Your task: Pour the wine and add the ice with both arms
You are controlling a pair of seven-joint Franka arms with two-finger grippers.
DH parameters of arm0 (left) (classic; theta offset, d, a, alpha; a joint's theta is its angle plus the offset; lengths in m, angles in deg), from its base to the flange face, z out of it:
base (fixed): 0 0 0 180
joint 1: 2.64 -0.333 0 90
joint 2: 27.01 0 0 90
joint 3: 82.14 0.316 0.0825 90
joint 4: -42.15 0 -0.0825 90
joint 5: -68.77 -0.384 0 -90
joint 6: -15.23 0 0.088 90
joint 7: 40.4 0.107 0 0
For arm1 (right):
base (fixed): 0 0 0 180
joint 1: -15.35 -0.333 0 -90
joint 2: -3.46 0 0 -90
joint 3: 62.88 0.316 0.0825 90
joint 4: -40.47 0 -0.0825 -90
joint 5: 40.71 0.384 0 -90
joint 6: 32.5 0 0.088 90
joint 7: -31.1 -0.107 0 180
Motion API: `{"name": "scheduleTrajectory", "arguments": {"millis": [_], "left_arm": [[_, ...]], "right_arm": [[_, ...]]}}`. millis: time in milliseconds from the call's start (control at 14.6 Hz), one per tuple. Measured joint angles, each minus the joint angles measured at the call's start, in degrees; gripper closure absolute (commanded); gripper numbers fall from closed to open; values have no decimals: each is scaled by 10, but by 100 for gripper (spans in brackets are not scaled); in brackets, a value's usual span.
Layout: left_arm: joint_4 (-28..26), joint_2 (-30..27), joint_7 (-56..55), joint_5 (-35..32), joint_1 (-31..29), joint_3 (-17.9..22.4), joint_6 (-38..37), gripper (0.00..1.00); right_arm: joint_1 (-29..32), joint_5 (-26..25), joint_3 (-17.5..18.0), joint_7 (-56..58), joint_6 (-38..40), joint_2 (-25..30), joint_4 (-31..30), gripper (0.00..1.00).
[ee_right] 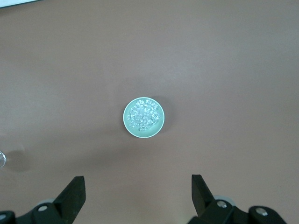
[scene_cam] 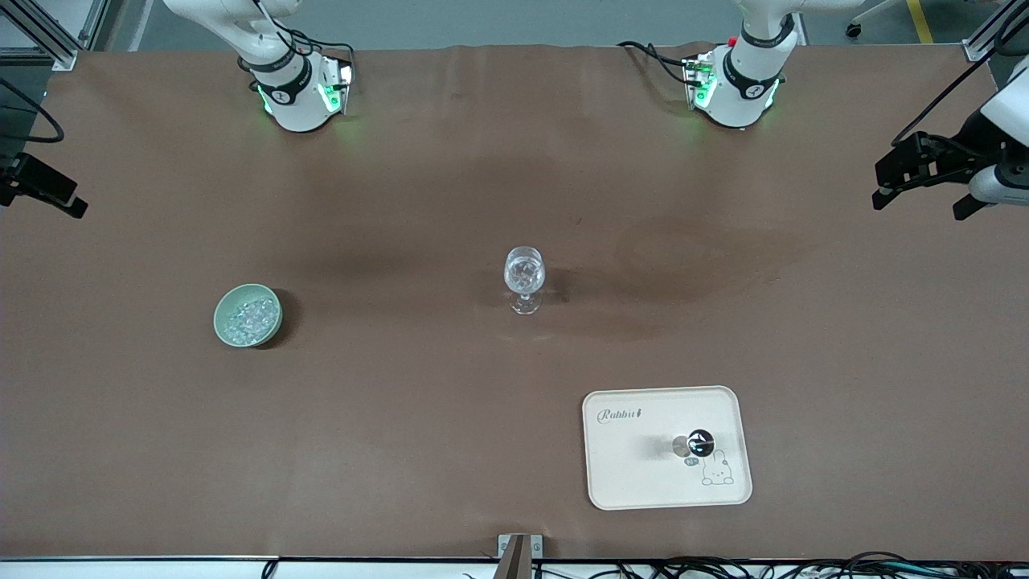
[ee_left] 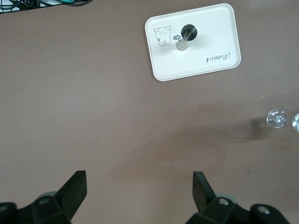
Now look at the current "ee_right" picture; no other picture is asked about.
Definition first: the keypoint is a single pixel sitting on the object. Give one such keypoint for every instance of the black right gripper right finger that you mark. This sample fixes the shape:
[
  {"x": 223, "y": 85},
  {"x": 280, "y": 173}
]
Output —
[{"x": 205, "y": 205}]

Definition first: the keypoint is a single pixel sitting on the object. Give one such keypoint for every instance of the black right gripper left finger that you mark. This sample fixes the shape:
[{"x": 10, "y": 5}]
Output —
[{"x": 63, "y": 207}]

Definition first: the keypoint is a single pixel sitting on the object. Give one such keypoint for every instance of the clear stemmed wine glass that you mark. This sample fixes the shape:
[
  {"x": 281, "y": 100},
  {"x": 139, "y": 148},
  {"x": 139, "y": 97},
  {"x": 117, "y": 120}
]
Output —
[{"x": 2, "y": 159}]

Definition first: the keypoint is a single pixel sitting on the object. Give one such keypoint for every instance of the clear ice cube pile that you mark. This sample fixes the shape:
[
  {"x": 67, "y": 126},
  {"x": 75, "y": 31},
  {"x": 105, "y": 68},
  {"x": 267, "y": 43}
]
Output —
[{"x": 143, "y": 115}]

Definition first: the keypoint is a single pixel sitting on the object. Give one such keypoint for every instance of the pale green bowl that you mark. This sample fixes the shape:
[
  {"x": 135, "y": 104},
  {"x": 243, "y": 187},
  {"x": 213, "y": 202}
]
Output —
[{"x": 143, "y": 134}]

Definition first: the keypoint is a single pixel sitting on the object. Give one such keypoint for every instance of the brown table mat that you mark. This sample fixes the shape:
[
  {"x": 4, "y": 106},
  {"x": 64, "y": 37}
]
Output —
[{"x": 210, "y": 70}]

